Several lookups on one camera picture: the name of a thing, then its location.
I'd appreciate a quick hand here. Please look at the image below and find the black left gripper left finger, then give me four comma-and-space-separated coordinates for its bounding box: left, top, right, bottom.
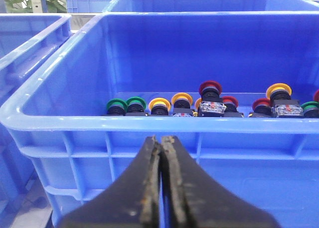
59, 137, 160, 228

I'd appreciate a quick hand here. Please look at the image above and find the red push button far right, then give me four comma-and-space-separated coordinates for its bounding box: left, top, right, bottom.
314, 89, 319, 102

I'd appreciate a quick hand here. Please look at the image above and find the yellow push button tall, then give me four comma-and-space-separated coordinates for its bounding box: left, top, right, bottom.
266, 83, 304, 118

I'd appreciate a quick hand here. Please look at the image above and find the green plant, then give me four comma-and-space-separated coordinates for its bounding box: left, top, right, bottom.
4, 0, 67, 13

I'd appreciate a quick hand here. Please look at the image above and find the blue bin behind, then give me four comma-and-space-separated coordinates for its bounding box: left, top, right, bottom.
105, 0, 319, 12

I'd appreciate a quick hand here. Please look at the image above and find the red push button middle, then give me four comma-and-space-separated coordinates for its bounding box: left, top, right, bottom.
222, 96, 244, 118

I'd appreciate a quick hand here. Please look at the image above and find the red push button tall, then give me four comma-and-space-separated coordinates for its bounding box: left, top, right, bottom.
198, 80, 226, 117

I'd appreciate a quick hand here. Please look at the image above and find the far blue crate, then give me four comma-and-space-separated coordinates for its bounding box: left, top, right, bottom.
66, 0, 111, 13

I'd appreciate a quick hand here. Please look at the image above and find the green push button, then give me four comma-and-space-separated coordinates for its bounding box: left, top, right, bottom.
107, 98, 128, 116
301, 101, 319, 118
126, 96, 147, 116

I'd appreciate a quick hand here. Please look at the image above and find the green push button right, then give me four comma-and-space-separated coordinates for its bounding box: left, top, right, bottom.
301, 101, 319, 118

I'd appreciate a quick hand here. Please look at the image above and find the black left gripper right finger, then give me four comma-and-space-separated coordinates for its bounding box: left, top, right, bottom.
161, 136, 280, 228

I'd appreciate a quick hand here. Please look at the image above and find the blue bin on left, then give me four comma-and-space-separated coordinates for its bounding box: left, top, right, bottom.
0, 13, 71, 215

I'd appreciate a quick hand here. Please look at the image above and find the blue bin with buttons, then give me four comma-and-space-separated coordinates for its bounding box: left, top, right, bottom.
0, 11, 319, 228

